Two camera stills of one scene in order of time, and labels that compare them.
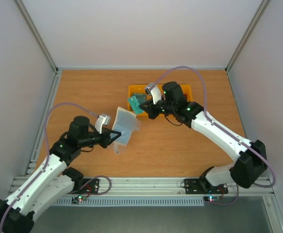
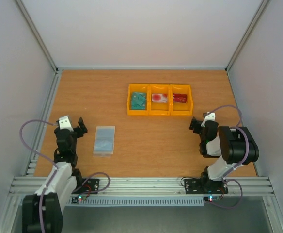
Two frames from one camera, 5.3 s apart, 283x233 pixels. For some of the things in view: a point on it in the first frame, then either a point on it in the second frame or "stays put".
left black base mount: (92, 187) stays put
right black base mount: (202, 186) stays put
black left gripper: (106, 141) -> (80, 133)
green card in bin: (141, 98) stays put
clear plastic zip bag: (125, 122) -> (104, 141)
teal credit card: (134, 105) -> (139, 98)
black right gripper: (153, 109) -> (199, 127)
